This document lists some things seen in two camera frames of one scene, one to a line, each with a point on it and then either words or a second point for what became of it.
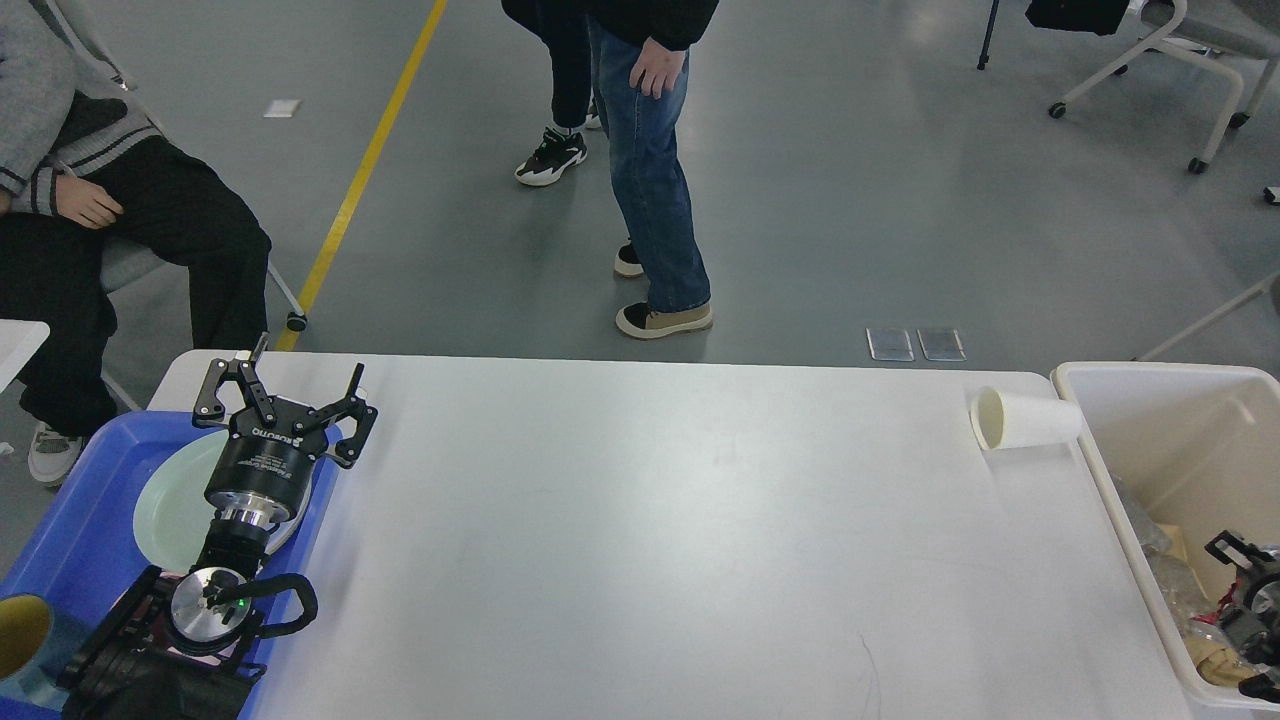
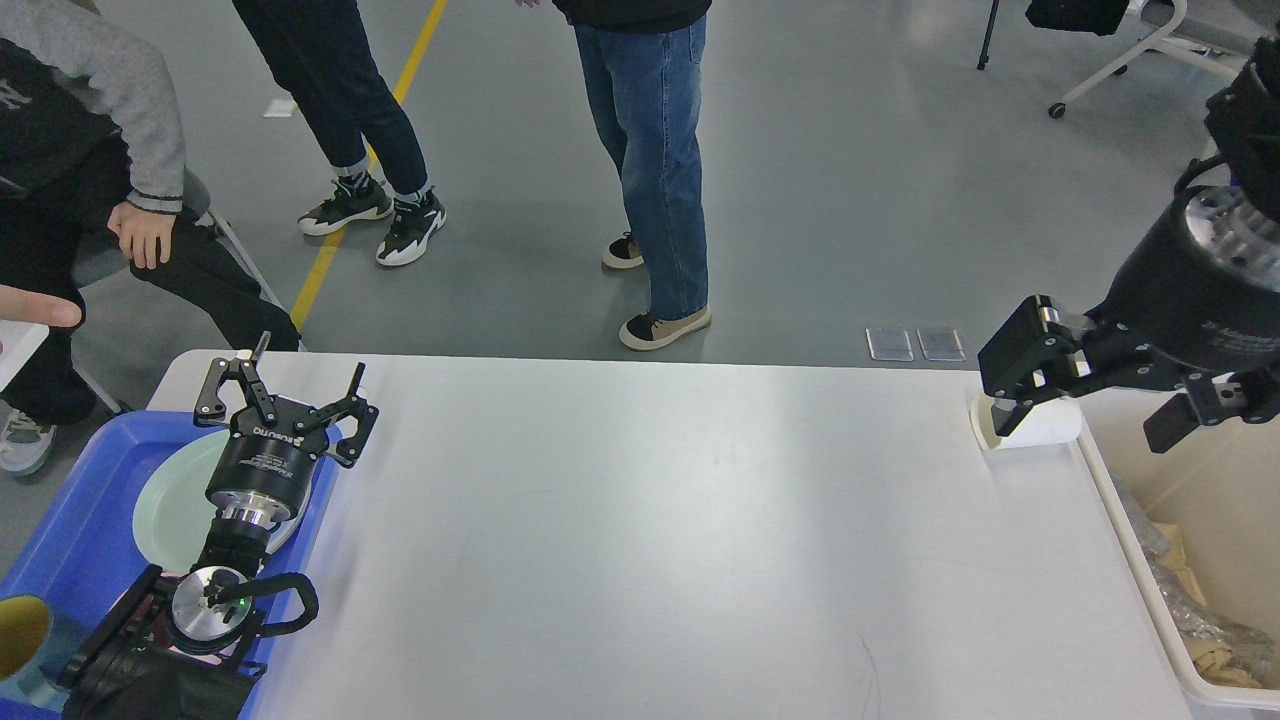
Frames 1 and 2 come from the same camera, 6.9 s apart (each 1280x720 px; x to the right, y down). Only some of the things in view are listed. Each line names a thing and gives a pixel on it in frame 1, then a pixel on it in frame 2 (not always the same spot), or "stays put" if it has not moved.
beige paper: x=1218 y=663 stays put
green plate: x=174 y=516 stays put
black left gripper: x=260 y=470 stays put
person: x=564 y=26 → x=321 y=51
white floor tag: x=284 y=108 stays put
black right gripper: x=1252 y=621 → x=1197 y=292
